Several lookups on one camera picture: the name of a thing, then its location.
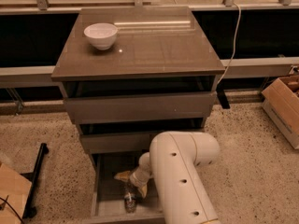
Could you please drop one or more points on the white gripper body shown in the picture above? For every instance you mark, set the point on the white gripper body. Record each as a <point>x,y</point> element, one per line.
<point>136,177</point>

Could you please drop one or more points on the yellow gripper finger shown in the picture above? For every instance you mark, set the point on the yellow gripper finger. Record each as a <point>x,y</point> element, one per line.
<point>123,176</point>
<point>143,191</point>

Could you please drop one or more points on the clear plastic water bottle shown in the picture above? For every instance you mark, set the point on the clear plastic water bottle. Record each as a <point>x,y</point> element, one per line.
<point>130,200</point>

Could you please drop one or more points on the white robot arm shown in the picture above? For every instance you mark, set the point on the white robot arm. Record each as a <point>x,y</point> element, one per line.
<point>171,162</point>

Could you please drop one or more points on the grey open bottom drawer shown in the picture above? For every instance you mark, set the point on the grey open bottom drawer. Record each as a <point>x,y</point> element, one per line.
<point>108,195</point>

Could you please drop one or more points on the grey middle drawer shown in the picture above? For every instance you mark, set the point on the grey middle drawer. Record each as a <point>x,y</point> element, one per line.
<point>116,142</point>

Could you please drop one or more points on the grey top drawer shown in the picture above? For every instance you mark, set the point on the grey top drawer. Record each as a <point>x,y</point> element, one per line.
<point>140,107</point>

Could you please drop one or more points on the grey drawer cabinet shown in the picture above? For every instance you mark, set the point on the grey drawer cabinet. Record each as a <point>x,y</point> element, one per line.
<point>158,50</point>

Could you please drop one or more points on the black metal stand leg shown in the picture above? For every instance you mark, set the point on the black metal stand leg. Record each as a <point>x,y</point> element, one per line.
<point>29,210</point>

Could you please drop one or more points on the cardboard box left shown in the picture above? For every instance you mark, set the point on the cardboard box left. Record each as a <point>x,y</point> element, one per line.
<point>15,189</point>

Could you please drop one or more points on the cardboard box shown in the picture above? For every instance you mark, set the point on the cardboard box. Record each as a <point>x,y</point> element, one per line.
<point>281,104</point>
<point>15,189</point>

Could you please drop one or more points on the white ceramic bowl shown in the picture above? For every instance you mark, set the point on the white ceramic bowl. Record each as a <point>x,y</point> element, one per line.
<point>101,35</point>

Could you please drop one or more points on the cardboard box right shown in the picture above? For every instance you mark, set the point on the cardboard box right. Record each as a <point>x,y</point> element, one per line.
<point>281,104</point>

